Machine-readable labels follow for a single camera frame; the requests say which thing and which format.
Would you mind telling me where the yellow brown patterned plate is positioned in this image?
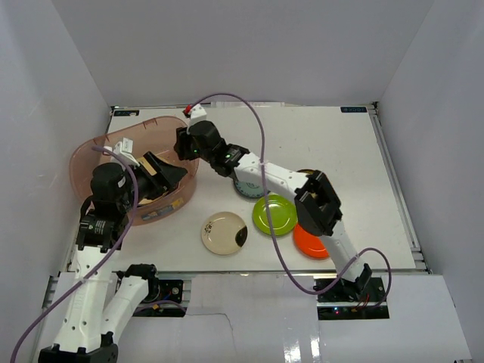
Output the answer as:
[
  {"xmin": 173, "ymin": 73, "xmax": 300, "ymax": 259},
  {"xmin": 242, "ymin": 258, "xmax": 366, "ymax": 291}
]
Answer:
[{"xmin": 297, "ymin": 169, "xmax": 315, "ymax": 175}]

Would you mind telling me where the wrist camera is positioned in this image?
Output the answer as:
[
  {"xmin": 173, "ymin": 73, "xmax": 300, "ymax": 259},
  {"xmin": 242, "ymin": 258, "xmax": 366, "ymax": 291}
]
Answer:
[
  {"xmin": 183, "ymin": 104, "xmax": 207, "ymax": 123},
  {"xmin": 102, "ymin": 138, "xmax": 139, "ymax": 166}
]

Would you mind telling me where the left blue table label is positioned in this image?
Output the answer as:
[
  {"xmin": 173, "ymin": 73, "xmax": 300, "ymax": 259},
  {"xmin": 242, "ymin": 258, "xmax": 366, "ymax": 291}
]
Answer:
[{"xmin": 113, "ymin": 110, "xmax": 140, "ymax": 117}]

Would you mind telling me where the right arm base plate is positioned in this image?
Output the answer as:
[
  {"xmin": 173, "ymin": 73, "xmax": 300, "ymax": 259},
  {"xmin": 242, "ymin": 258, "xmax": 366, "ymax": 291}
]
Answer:
[{"xmin": 316, "ymin": 278, "xmax": 389, "ymax": 321}]

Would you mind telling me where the purple cable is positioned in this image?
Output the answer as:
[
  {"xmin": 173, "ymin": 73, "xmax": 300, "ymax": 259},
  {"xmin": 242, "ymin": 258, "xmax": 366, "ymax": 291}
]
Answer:
[
  {"xmin": 187, "ymin": 92, "xmax": 392, "ymax": 304},
  {"xmin": 10, "ymin": 145, "xmax": 139, "ymax": 362}
]

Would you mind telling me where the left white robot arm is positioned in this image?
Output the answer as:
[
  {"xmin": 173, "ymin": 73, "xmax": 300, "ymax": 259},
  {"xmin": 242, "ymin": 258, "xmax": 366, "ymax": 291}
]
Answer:
[{"xmin": 38, "ymin": 151, "xmax": 188, "ymax": 362}]

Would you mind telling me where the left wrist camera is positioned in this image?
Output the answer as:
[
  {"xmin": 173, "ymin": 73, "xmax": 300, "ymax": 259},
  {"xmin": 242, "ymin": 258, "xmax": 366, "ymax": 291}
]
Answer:
[{"xmin": 102, "ymin": 138, "xmax": 139, "ymax": 166}]

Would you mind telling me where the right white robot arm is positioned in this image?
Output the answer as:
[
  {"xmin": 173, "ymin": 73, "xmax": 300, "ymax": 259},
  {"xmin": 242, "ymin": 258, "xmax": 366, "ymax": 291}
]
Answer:
[{"xmin": 174, "ymin": 121, "xmax": 372, "ymax": 302}]

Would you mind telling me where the lime green plate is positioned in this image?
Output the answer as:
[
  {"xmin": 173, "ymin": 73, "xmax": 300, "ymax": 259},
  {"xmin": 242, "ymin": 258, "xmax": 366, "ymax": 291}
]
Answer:
[{"xmin": 252, "ymin": 194, "xmax": 297, "ymax": 236}]

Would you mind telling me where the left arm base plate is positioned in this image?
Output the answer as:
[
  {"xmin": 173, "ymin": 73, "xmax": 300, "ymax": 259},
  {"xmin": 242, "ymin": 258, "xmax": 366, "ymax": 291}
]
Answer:
[{"xmin": 133, "ymin": 279, "xmax": 186, "ymax": 318}]

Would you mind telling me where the blue white patterned plate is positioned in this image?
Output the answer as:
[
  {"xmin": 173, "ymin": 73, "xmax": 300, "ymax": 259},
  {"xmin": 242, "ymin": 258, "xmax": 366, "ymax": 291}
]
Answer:
[{"xmin": 233, "ymin": 181, "xmax": 271, "ymax": 202}]

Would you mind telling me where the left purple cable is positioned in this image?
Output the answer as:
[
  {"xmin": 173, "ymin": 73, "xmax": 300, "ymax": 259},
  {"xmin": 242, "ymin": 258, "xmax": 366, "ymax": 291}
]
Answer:
[{"xmin": 10, "ymin": 145, "xmax": 139, "ymax": 362}]

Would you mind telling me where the right blue table label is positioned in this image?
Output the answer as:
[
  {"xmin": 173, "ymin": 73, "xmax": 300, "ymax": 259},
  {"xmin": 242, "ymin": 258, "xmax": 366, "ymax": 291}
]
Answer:
[{"xmin": 340, "ymin": 106, "xmax": 368, "ymax": 113}]

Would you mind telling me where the orange plate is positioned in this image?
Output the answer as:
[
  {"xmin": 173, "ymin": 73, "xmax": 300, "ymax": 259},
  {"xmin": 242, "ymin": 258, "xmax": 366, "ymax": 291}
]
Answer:
[{"xmin": 293, "ymin": 224, "xmax": 329, "ymax": 259}]

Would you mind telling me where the pink translucent plastic bin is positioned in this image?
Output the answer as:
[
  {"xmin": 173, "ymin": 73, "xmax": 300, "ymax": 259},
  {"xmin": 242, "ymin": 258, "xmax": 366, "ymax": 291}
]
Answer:
[{"xmin": 69, "ymin": 116, "xmax": 199, "ymax": 225}]

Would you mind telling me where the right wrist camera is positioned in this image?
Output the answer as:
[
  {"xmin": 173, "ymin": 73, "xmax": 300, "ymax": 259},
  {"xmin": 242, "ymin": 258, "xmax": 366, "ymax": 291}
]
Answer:
[{"xmin": 183, "ymin": 104, "xmax": 207, "ymax": 123}]

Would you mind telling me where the blue table label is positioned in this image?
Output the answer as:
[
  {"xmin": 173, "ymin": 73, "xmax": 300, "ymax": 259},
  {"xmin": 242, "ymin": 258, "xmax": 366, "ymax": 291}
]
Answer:
[
  {"xmin": 113, "ymin": 110, "xmax": 140, "ymax": 117},
  {"xmin": 340, "ymin": 106, "xmax": 368, "ymax": 113}
]

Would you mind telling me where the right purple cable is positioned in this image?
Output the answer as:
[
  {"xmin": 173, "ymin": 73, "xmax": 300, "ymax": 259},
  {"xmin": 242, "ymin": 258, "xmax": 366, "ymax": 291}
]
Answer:
[{"xmin": 187, "ymin": 92, "xmax": 392, "ymax": 304}]

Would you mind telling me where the cream plate with black ink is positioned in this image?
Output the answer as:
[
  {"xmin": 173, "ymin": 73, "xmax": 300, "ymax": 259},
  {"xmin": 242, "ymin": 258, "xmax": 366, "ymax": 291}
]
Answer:
[{"xmin": 200, "ymin": 212, "xmax": 248, "ymax": 256}]

